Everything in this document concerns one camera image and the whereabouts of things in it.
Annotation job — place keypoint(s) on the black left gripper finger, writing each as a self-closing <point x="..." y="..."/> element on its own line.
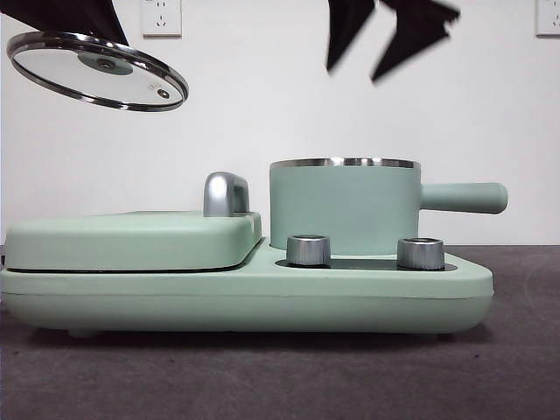
<point x="65" y="13"/>

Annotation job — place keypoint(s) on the white wall socket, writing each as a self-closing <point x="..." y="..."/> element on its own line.
<point x="549" y="22"/>
<point x="161" y="17"/>

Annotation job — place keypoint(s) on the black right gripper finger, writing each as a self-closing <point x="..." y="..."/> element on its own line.
<point x="415" y="30"/>
<point x="350" y="26"/>

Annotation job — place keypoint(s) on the silver control knob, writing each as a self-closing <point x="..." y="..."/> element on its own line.
<point x="308" y="251"/>
<point x="421" y="254"/>

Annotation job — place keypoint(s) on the mint green griddle lid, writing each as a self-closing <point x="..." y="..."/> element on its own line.
<point x="131" y="245"/>

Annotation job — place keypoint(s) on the glass pot lid green knob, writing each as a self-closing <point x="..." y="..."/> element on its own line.
<point x="52" y="65"/>

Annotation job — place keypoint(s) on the mint green breakfast machine base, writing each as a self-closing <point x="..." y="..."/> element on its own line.
<point x="262" y="302"/>

